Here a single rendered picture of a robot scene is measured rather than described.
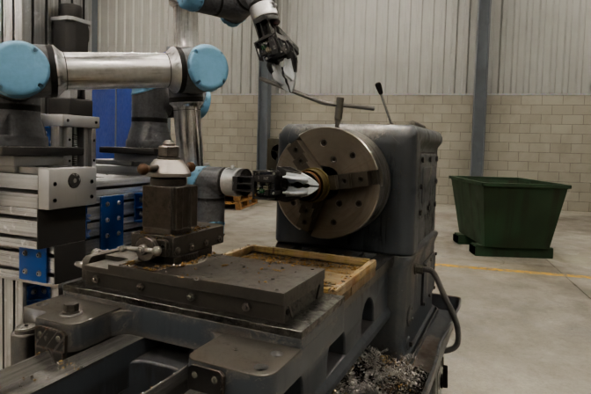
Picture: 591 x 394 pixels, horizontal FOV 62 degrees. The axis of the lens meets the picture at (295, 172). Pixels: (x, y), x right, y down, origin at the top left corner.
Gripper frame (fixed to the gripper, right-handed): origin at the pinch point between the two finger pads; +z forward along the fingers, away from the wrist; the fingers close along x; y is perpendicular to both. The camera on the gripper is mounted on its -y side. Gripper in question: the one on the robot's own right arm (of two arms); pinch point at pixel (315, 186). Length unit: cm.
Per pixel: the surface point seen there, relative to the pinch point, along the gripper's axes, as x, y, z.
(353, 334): -34.3, 3.1, 11.9
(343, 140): 11.6, -15.1, 1.6
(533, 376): -109, -171, 55
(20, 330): -19, 63, -22
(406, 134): 13.9, -31.8, 15.0
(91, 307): -17, 54, -16
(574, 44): 231, -1059, 123
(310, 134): 13.2, -14.9, -8.4
